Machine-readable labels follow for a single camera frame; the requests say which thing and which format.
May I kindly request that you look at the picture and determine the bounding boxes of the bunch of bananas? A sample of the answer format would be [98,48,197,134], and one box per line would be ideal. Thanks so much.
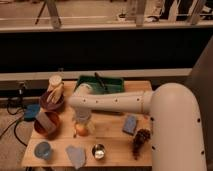
[47,84,64,104]

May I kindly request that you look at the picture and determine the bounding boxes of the blue sponge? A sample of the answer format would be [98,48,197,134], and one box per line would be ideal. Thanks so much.
[122,115,137,135]

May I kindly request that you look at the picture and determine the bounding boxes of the blue power box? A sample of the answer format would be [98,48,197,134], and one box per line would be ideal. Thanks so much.
[24,104,40,121]

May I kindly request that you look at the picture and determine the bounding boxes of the green plastic tray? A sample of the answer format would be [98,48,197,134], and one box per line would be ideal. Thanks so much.
[75,75,125,94]

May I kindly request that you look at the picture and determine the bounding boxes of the purple bowl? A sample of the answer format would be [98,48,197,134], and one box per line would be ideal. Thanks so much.
[39,92,64,111]

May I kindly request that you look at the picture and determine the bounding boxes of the beige sponge block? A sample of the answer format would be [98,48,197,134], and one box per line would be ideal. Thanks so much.
[36,112,56,134]

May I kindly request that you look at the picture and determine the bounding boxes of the white paper cup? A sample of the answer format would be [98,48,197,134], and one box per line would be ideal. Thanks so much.
[48,75,63,91]

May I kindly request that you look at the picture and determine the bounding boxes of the dark grape bunch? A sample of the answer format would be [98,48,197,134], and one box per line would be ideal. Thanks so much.
[132,129,151,160]

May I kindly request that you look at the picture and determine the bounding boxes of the black cable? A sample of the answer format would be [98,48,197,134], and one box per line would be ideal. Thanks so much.
[0,87,29,147]

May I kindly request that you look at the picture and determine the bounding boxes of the wooden folding table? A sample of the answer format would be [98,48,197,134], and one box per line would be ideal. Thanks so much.
[21,80,154,168]

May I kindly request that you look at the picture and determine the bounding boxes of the grey-blue cloth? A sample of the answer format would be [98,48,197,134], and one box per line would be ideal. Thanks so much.
[66,146,86,169]

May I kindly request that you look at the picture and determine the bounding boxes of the black ladle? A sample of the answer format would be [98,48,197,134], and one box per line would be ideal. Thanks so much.
[94,72,108,93]

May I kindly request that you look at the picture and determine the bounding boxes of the red-brown bowl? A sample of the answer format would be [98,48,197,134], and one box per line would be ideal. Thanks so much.
[34,111,60,136]

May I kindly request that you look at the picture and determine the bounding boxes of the blue plastic cup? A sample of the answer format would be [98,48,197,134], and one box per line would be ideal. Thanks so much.
[34,141,52,160]

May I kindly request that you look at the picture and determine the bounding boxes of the small metal cup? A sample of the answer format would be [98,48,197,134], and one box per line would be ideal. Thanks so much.
[92,144,105,160]

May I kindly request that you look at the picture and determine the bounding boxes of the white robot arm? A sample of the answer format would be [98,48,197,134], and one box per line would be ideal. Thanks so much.
[68,83,207,171]

